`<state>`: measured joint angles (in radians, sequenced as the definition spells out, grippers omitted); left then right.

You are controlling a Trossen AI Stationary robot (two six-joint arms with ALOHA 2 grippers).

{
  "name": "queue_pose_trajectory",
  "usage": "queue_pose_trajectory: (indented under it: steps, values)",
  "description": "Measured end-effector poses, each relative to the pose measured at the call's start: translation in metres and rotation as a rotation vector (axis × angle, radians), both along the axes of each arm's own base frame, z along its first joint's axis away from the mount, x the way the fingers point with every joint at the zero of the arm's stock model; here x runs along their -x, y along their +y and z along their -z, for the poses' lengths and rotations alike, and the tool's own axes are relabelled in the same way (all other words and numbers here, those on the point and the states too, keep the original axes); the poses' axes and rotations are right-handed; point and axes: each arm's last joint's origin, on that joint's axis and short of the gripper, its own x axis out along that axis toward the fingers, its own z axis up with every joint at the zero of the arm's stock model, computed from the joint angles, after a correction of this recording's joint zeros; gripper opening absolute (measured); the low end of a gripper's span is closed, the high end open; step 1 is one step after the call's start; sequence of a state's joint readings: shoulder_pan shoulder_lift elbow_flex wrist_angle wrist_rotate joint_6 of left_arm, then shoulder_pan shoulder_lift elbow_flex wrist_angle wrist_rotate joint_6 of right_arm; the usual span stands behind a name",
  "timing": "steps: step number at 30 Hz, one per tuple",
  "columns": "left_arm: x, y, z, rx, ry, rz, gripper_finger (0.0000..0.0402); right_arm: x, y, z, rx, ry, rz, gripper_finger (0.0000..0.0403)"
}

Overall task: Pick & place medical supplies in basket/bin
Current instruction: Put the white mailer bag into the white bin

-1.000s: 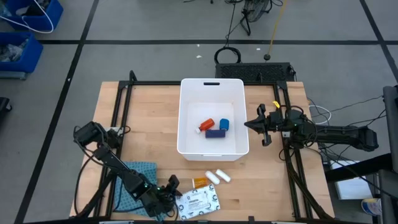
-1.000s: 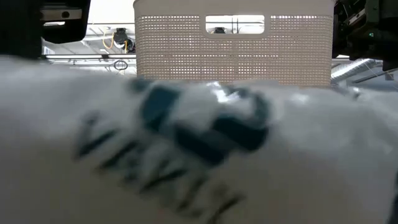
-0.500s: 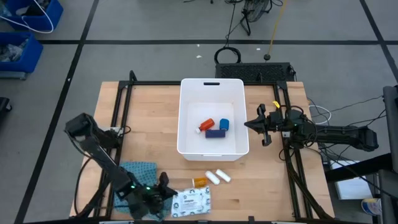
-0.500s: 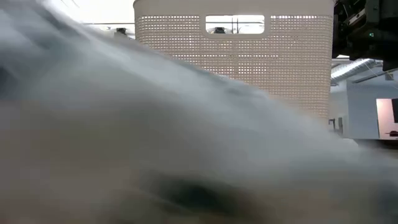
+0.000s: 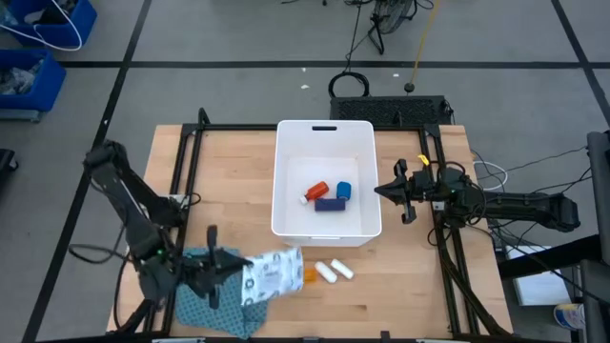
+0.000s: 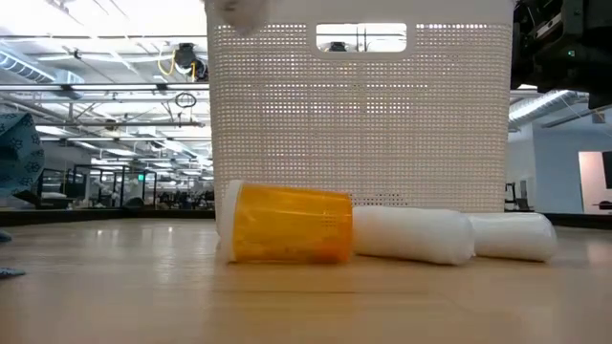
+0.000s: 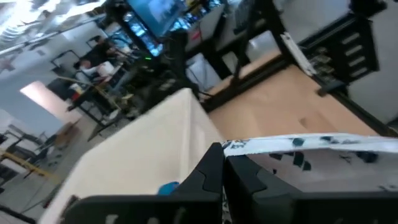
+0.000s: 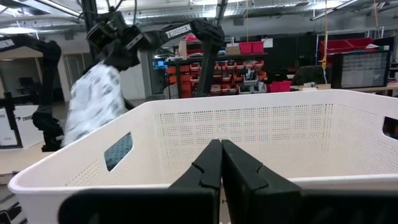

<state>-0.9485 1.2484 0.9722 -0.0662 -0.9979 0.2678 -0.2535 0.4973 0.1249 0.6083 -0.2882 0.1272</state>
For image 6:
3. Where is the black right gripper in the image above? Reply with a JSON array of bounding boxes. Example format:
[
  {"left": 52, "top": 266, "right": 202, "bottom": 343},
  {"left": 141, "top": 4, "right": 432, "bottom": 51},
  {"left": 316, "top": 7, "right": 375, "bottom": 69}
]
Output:
[{"left": 510, "top": 0, "right": 612, "bottom": 109}]

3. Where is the white gauze roll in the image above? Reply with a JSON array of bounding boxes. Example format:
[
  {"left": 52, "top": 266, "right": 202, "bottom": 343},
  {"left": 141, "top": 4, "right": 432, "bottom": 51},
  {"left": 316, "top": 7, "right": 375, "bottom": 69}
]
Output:
[
  {"left": 467, "top": 211, "right": 559, "bottom": 263},
  {"left": 352, "top": 204, "right": 477, "bottom": 267}
]

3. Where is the white perforated plastic basket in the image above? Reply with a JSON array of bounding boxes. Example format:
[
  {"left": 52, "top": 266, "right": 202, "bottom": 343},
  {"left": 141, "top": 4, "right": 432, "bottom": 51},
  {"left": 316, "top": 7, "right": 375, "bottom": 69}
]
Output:
[{"left": 204, "top": 0, "right": 516, "bottom": 235}]

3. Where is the orange pill bottle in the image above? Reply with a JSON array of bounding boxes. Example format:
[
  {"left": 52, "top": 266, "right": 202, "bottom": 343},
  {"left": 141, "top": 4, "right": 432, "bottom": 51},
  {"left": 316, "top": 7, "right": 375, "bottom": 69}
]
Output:
[{"left": 217, "top": 179, "right": 355, "bottom": 266}]

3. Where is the white panel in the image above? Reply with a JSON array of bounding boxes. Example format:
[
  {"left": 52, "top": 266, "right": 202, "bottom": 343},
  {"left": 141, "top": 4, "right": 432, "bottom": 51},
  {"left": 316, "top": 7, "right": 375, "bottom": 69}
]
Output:
[{"left": 578, "top": 151, "right": 612, "bottom": 215}]

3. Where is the black framed glass partition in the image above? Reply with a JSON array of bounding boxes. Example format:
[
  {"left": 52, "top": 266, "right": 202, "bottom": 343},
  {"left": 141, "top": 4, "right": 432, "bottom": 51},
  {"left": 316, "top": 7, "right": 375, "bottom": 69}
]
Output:
[{"left": 35, "top": 164, "right": 159, "bottom": 210}]

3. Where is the teal patterned cloth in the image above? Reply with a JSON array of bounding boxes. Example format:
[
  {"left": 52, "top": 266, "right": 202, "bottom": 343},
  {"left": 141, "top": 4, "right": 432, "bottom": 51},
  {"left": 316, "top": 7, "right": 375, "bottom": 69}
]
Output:
[{"left": 0, "top": 112, "right": 47, "bottom": 281}]

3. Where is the silver ceiling duct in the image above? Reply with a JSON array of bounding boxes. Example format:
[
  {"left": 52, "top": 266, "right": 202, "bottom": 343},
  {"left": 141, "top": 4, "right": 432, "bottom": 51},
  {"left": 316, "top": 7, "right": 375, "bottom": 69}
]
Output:
[{"left": 508, "top": 89, "right": 589, "bottom": 133}]

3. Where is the yellow cable ceiling reel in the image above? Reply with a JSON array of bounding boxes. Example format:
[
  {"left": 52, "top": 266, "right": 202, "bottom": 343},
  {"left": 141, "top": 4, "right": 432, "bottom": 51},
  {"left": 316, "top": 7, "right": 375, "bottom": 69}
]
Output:
[{"left": 157, "top": 41, "right": 210, "bottom": 82}]

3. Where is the black aluminium table frame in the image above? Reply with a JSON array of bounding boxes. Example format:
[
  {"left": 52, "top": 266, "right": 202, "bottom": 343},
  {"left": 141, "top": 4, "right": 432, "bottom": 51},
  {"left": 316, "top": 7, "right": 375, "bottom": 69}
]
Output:
[{"left": 0, "top": 207, "right": 612, "bottom": 229}]

